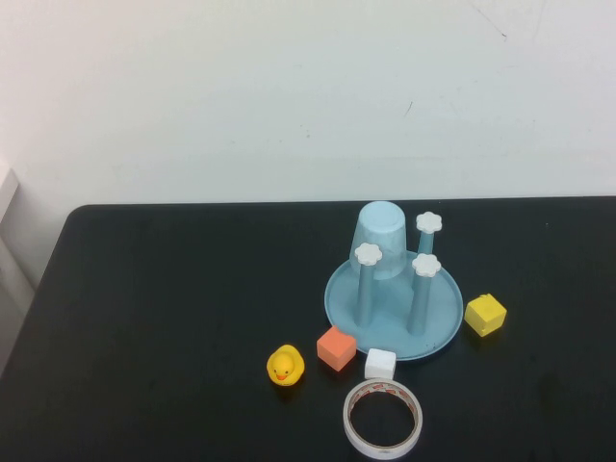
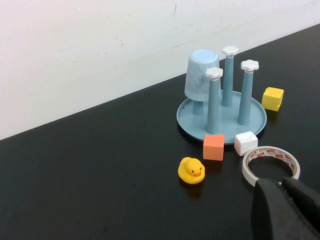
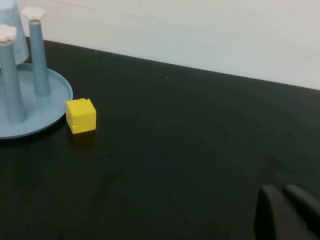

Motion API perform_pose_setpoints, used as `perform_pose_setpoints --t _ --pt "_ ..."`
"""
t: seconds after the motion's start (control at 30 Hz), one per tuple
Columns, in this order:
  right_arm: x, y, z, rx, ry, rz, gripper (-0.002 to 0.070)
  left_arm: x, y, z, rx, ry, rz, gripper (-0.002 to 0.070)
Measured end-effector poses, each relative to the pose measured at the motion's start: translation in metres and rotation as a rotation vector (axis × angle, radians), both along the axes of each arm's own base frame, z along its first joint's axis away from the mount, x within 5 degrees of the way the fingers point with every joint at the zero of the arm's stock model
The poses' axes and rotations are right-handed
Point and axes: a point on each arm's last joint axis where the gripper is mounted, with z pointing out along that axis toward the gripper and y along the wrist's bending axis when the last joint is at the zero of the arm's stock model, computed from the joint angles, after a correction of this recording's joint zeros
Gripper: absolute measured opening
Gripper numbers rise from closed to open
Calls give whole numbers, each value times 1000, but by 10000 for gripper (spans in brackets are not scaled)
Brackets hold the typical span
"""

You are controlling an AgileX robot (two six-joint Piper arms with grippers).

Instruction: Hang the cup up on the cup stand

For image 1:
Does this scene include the blue cup stand white caps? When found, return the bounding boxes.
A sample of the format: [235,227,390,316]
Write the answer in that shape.
[324,210,465,361]

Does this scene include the orange foam cube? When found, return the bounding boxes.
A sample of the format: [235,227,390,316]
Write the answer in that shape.
[316,325,358,372]

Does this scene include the yellow foam cube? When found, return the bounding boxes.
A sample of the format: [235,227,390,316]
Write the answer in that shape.
[463,293,508,339]

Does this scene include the white tape roll red print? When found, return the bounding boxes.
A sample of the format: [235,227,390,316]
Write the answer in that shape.
[343,377,424,459]

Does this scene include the white foam cube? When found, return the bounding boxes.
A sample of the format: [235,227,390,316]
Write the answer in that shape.
[364,346,398,380]

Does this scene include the light blue plastic cup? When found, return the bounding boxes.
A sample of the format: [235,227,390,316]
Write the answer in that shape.
[352,200,408,282]

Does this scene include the yellow rubber duck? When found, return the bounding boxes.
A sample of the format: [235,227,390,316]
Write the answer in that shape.
[266,344,306,387]

